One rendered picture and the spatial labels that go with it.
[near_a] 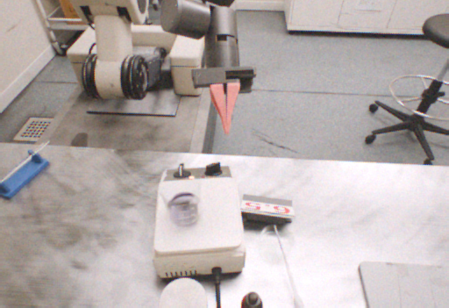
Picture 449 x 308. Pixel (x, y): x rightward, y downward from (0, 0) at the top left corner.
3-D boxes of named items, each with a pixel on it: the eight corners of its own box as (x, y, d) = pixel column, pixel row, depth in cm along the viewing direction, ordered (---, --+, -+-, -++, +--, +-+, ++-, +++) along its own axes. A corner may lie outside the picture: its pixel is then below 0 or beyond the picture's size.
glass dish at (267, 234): (274, 224, 53) (275, 217, 52) (299, 246, 50) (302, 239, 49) (252, 244, 51) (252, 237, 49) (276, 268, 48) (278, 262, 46)
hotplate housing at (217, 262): (165, 178, 61) (159, 149, 55) (231, 174, 61) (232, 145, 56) (157, 297, 45) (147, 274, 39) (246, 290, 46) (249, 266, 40)
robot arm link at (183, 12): (230, -28, 53) (204, 8, 59) (170, -56, 46) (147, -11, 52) (250, 25, 49) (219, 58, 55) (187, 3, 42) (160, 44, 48)
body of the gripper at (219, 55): (257, 76, 48) (253, 32, 49) (191, 80, 48) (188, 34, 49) (252, 89, 55) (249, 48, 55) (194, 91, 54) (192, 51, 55)
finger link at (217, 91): (259, 128, 47) (254, 68, 48) (211, 131, 47) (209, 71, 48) (253, 134, 54) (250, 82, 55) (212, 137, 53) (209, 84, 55)
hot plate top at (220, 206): (160, 184, 50) (159, 181, 49) (234, 179, 50) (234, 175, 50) (153, 255, 41) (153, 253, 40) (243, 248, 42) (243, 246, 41)
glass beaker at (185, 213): (200, 197, 47) (196, 161, 42) (208, 228, 44) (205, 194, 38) (160, 205, 46) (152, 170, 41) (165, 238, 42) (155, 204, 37)
